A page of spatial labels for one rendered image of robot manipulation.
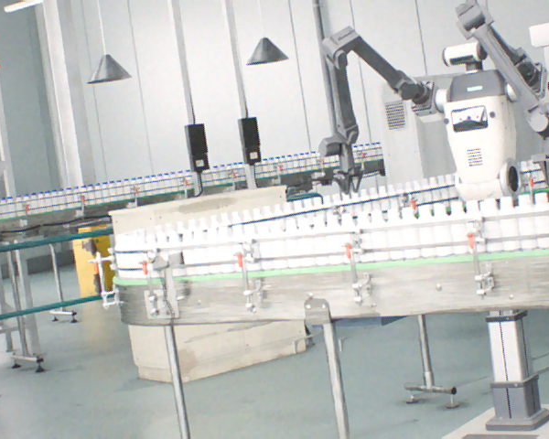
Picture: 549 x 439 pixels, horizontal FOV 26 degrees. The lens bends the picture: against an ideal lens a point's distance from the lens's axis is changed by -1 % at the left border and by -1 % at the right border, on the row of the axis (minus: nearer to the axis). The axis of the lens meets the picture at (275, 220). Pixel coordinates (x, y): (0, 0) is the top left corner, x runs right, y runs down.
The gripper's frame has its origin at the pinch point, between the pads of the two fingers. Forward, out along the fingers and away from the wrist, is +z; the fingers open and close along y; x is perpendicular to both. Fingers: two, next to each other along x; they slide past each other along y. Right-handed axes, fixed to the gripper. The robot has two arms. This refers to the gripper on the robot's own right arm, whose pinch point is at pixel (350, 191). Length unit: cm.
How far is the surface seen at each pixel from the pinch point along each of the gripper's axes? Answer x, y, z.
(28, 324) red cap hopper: -545, -292, 101
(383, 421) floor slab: -77, -116, 124
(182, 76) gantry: -417, -394, -89
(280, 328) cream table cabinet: -261, -278, 107
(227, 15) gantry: -402, -447, -138
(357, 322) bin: 6.0, 16.6, 46.7
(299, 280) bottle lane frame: 6, 48, 25
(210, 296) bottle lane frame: -34, 49, 30
